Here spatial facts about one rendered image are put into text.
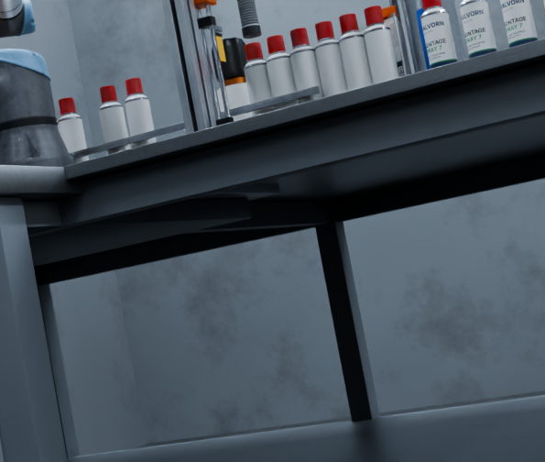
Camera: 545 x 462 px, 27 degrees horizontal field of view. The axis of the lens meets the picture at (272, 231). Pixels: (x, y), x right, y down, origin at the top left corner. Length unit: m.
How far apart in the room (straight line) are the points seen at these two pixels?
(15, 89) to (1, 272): 0.55
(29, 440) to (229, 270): 3.78
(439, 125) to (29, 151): 0.83
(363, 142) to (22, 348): 0.54
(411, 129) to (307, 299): 3.69
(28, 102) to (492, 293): 3.12
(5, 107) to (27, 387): 0.65
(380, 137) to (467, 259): 3.40
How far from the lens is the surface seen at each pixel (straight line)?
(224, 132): 1.59
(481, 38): 2.12
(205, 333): 5.44
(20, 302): 1.63
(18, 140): 2.07
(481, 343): 4.94
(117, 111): 2.45
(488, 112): 1.50
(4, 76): 2.10
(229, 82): 2.61
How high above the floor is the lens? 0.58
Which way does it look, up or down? 3 degrees up
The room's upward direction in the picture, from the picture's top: 11 degrees counter-clockwise
